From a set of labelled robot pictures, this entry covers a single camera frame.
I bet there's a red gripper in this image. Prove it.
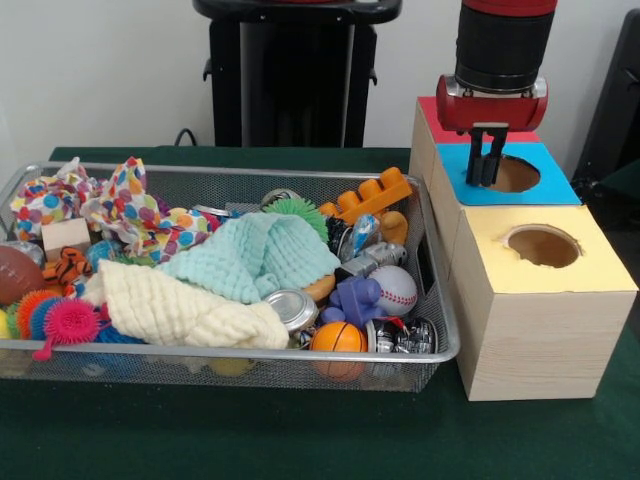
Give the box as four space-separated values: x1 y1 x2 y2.
436 75 549 188

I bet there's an orange rubber toy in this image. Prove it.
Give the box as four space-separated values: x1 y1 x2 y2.
318 166 414 225

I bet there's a wooden box with three holes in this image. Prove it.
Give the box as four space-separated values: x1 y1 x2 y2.
409 94 640 402

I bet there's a clear mesh bin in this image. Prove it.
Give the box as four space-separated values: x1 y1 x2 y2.
0 160 463 393

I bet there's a black chair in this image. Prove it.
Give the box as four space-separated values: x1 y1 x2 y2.
574 9 640 202

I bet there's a white ball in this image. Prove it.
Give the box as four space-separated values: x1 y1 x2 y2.
368 264 420 319

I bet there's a green spiky ball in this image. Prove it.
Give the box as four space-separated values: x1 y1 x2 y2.
262 196 331 244

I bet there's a small orange basketball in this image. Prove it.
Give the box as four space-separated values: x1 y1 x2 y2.
309 320 370 382

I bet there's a silver can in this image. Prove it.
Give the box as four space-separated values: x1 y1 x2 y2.
264 288 321 332

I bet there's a mint green cloth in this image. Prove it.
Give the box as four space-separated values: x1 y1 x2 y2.
158 212 343 304

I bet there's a cream yellow cloth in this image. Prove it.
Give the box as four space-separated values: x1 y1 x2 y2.
84 259 291 351

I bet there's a polka dot cloth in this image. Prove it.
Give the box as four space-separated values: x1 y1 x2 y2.
81 156 224 264

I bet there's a pink spiky ball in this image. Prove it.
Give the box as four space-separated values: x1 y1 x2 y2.
35 297 104 362

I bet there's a brown toy football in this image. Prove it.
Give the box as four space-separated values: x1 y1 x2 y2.
0 244 48 307

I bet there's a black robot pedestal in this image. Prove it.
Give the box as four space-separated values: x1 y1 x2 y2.
192 0 403 150

